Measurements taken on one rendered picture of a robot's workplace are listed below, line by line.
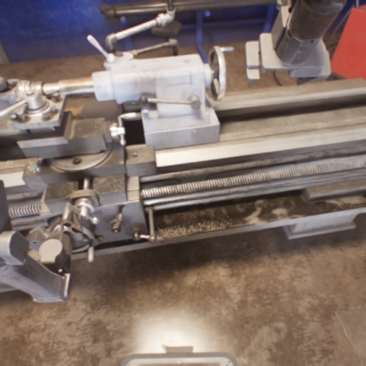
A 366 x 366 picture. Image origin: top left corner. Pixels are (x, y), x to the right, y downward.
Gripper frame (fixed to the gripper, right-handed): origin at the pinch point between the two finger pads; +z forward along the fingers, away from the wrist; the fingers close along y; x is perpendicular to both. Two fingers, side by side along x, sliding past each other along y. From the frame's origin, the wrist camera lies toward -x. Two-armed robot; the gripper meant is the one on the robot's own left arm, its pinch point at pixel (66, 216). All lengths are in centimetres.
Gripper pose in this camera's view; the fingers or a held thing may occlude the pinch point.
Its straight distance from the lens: 97.9
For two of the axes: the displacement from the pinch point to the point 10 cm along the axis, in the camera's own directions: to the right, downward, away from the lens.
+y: -8.4, 4.5, 3.0
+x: 5.2, 5.0, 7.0
